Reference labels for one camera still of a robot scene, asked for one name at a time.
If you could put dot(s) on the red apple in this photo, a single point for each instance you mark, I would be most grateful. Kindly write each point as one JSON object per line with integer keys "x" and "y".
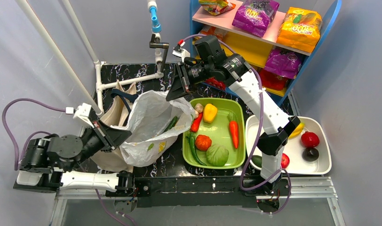
{"x": 285, "y": 161}

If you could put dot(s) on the orange pumpkin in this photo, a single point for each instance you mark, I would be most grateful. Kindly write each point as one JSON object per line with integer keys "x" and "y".
{"x": 203, "y": 142}

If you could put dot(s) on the white plastic grocery bag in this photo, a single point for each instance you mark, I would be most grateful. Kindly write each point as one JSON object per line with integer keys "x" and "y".
{"x": 150, "y": 115}

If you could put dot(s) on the purple snack bag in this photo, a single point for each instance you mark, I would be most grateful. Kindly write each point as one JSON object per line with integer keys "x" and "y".
{"x": 284, "y": 63}
{"x": 255, "y": 16}

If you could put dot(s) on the green cabbage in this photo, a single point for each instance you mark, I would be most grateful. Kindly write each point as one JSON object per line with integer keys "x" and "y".
{"x": 217, "y": 155}

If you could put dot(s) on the white pvc pipe frame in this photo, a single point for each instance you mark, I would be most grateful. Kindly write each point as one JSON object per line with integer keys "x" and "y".
{"x": 50, "y": 51}

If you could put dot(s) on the purple snack bag lower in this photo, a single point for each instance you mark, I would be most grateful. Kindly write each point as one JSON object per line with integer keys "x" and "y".
{"x": 284, "y": 63}

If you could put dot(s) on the black clamp on pipe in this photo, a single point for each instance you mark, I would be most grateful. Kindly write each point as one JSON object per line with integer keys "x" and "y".
{"x": 161, "y": 50}

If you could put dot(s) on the green cucumber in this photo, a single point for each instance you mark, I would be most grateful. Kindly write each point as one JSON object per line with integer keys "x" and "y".
{"x": 171, "y": 124}

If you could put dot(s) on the red snack packet left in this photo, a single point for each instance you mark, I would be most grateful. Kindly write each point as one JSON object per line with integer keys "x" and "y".
{"x": 215, "y": 83}

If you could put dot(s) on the green plastic tray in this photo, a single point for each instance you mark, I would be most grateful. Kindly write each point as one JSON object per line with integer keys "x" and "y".
{"x": 219, "y": 132}

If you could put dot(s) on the dark mangosteen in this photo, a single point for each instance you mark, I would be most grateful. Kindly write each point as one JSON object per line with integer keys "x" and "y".
{"x": 310, "y": 154}

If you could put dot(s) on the orange noodle packet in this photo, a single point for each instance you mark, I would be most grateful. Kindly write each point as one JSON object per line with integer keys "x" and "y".
{"x": 210, "y": 30}

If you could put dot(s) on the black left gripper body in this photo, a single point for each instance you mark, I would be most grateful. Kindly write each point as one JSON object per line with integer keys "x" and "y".
{"x": 101, "y": 135}

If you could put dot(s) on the purple snack bag top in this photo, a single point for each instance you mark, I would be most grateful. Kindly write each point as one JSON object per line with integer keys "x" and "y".
{"x": 255, "y": 16}

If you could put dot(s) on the colourful blue shelf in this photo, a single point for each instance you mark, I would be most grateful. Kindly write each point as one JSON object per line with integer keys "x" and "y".
{"x": 254, "y": 49}

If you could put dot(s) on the floral canvas tote bag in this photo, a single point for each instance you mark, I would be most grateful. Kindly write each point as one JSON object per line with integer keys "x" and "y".
{"x": 117, "y": 115}

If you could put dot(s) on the yellow banana bunch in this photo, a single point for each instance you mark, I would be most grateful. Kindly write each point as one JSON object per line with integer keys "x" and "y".
{"x": 298, "y": 130}

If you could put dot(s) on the red snack packet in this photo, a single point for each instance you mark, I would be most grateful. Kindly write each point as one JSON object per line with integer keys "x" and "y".
{"x": 272, "y": 81}
{"x": 215, "y": 83}

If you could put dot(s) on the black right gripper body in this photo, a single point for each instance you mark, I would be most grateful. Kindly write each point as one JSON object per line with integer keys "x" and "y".
{"x": 181, "y": 76}

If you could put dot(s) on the green chili pepper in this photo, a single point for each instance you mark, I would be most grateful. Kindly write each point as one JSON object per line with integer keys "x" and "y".
{"x": 191, "y": 140}

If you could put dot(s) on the red pomegranate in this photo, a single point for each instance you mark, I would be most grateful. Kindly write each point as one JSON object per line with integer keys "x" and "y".
{"x": 310, "y": 140}

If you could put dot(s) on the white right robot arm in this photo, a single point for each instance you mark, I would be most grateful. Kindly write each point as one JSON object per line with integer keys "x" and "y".
{"x": 275, "y": 126}

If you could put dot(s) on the small red chili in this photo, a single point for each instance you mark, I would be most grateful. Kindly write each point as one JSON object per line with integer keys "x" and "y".
{"x": 196, "y": 123}

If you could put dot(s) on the orange carrot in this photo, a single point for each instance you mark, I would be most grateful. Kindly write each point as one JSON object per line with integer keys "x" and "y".
{"x": 234, "y": 130}

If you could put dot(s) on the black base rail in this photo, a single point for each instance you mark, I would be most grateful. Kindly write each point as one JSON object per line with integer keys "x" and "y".
{"x": 194, "y": 191}

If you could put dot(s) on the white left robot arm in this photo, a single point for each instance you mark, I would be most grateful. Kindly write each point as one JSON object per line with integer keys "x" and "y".
{"x": 51, "y": 163}

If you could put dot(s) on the white plastic tray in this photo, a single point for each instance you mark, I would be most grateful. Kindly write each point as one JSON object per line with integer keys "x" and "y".
{"x": 294, "y": 148}

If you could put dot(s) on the yellow snack bag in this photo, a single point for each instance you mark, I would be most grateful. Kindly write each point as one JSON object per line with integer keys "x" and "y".
{"x": 300, "y": 29}

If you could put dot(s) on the red snack packet right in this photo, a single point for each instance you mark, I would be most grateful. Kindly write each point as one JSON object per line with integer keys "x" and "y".
{"x": 272, "y": 81}

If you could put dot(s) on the green avocado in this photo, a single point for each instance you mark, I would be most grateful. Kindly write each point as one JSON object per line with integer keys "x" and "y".
{"x": 257, "y": 160}

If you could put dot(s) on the garlic bulb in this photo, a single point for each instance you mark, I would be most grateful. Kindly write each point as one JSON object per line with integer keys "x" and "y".
{"x": 199, "y": 108}

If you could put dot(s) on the orange green snack bag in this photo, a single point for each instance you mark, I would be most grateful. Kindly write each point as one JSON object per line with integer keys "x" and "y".
{"x": 216, "y": 7}

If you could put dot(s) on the yellow bell pepper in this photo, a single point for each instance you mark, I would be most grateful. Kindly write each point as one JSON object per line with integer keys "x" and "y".
{"x": 209, "y": 113}

